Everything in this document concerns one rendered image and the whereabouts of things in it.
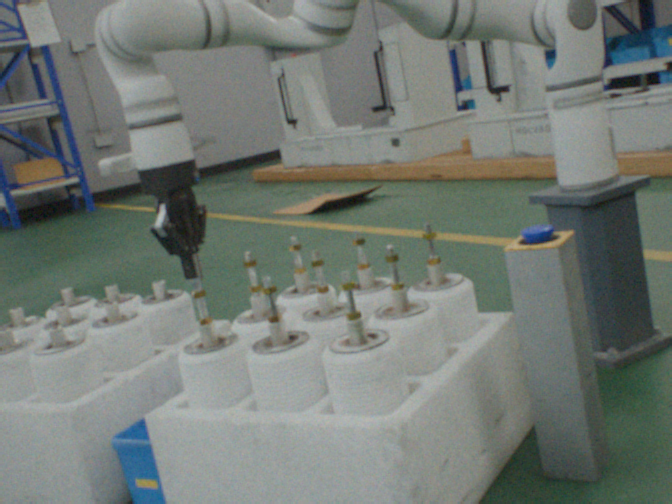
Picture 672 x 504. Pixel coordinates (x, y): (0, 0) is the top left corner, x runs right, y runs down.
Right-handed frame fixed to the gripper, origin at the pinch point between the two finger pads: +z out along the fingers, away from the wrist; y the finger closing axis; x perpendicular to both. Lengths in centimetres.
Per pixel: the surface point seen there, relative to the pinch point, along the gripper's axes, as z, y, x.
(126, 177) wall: 20, 558, 329
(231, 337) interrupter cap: 10.5, 1.1, -2.7
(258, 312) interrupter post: 10.0, 10.3, -3.4
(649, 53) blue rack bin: 5, 579, -108
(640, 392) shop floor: 36, 30, -54
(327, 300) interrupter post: 8.7, 7.2, -15.2
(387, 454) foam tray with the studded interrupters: 21.2, -15.5, -26.0
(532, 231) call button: 2.9, 5.7, -44.1
